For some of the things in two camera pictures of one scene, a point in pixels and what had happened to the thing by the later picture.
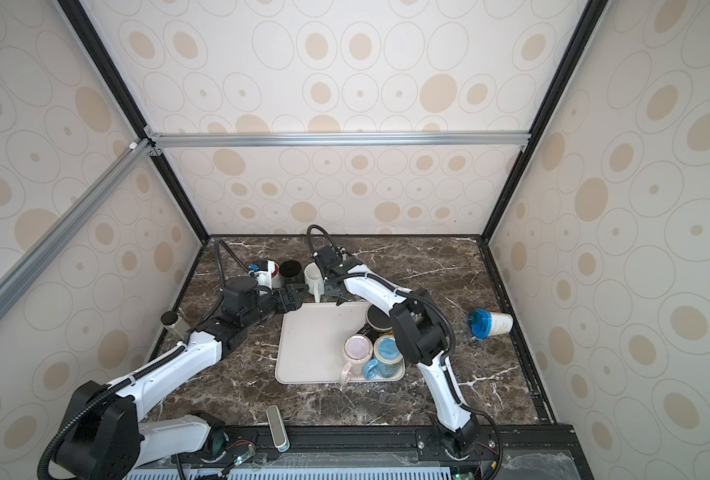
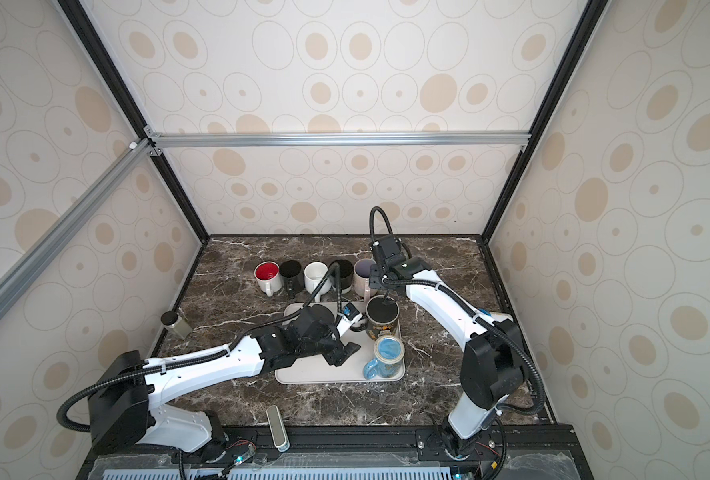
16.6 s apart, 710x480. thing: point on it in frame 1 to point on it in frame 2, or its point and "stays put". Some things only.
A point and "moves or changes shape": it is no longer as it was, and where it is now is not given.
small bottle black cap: x=172 y=318 stays put
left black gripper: x=294 y=304 to x=341 y=352
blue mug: x=388 y=359 stays put
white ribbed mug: x=314 y=279 stays put
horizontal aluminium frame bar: x=159 y=141 stays put
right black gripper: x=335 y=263 to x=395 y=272
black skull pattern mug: x=377 y=322 stays put
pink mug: x=357 y=353 moves or changes shape
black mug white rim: x=291 y=273 stays put
